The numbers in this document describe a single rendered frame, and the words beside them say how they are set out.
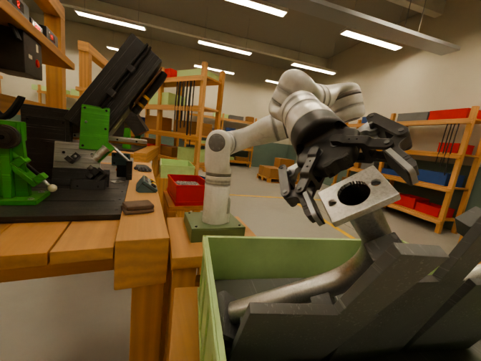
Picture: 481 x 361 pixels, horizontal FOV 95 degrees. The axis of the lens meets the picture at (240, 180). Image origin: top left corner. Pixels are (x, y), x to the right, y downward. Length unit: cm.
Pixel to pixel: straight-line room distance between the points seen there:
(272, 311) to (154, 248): 48
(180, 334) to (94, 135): 97
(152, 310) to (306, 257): 49
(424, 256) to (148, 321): 75
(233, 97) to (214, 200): 982
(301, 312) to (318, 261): 42
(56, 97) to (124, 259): 158
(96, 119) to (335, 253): 115
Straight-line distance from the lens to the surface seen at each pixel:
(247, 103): 1064
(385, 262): 23
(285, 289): 35
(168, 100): 442
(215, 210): 78
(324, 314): 30
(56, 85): 210
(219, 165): 75
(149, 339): 90
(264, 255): 62
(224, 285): 60
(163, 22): 874
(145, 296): 79
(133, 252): 70
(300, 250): 65
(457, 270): 44
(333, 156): 29
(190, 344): 56
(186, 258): 70
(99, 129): 127
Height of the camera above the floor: 120
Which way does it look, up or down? 10 degrees down
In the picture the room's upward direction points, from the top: 7 degrees clockwise
